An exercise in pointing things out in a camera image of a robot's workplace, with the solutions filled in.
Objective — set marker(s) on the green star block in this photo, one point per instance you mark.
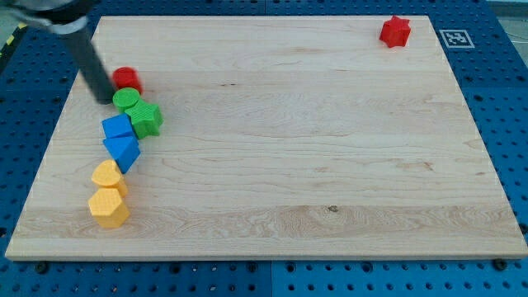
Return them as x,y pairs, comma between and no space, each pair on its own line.
146,119

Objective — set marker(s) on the blue triangle block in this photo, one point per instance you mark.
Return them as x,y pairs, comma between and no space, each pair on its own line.
124,150

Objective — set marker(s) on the red star block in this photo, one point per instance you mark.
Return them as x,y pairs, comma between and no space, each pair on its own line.
395,32

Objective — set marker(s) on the blue cube block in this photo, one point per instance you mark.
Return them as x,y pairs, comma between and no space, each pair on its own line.
118,126

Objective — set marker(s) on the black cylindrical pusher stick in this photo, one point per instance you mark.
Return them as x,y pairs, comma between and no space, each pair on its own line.
79,44

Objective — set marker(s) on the red cylinder block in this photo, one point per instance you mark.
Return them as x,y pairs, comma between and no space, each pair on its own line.
127,77

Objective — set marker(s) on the green cylinder block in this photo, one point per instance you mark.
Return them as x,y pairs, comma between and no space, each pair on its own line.
125,98

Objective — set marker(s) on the yellow heart block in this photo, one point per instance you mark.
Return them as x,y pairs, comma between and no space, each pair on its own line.
108,175

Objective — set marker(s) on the white fiducial marker tag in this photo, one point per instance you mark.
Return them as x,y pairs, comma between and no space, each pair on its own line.
456,39

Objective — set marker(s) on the wooden board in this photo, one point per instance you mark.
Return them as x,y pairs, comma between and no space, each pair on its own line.
284,138

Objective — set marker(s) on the yellow hexagon block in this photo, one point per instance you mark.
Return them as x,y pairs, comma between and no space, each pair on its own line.
108,208

